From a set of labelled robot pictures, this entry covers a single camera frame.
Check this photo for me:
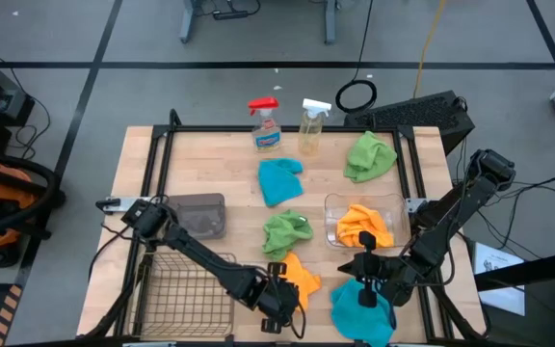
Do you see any black coiled cable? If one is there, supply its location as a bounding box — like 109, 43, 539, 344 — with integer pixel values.
333, 0, 379, 115

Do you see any yellow cable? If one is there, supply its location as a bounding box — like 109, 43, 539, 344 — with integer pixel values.
411, 0, 448, 100

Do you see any clear plastic bin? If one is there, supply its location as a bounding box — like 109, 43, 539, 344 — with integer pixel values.
324, 192, 411, 251

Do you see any white printed paper sheet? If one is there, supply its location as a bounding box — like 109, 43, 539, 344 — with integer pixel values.
473, 242, 527, 317

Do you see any black computer tower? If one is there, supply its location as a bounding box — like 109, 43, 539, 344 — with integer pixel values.
343, 90, 476, 156

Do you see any yellow microfiber towel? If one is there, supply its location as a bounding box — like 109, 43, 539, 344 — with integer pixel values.
280, 252, 323, 312
335, 203, 396, 249

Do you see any spray bottle white trigger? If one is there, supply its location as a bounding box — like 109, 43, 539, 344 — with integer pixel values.
298, 97, 332, 157

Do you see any spray bottle red trigger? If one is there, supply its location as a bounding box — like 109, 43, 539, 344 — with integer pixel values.
247, 95, 282, 154

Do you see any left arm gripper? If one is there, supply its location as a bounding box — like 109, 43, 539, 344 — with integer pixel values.
256, 261, 303, 334

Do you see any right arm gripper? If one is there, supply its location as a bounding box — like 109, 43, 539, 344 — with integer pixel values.
337, 229, 407, 309

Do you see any black side desk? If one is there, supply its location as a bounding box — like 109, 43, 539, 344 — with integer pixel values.
474, 248, 555, 347

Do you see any grey desk leg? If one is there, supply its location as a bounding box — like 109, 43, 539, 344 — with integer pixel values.
323, 0, 339, 47
179, 0, 200, 45

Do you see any black power strip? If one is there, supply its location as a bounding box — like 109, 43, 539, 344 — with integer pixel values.
211, 8, 251, 22

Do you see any smoked grey plastic bin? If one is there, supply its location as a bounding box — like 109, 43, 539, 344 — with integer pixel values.
168, 192, 227, 241

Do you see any wire mesh basket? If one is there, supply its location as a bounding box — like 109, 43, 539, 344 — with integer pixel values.
130, 252, 238, 338

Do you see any teal microfiber towel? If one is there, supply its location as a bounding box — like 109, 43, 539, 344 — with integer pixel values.
257, 157, 305, 208
330, 278, 398, 347

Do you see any green microfiber towel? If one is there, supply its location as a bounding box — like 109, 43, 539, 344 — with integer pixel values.
343, 130, 398, 184
262, 209, 315, 263

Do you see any black aluminium table frame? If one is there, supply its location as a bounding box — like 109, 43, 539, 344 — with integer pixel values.
82, 108, 489, 347

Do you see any orange black shop vacuum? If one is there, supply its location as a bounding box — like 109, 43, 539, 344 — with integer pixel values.
0, 151, 66, 269

